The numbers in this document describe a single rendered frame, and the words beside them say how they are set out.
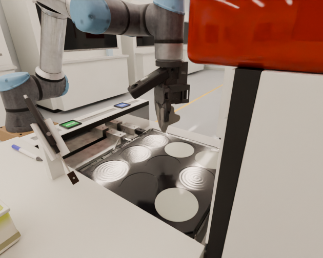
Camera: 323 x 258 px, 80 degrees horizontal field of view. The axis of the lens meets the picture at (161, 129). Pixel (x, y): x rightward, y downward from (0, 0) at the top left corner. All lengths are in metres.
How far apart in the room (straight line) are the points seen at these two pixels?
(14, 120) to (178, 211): 0.78
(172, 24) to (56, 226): 0.47
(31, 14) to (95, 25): 3.34
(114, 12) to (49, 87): 0.61
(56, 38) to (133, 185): 0.65
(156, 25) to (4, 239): 0.50
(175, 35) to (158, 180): 0.37
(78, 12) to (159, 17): 0.18
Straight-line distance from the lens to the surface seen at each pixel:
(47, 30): 0.92
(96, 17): 0.47
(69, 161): 0.71
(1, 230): 0.37
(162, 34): 0.52
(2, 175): 0.57
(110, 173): 0.58
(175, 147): 0.67
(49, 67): 0.99
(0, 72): 3.36
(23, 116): 1.00
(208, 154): 0.65
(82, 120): 0.81
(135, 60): 5.16
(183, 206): 0.47
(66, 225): 0.39
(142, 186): 0.52
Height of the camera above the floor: 1.25
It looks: 25 degrees down
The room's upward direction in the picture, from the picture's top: straight up
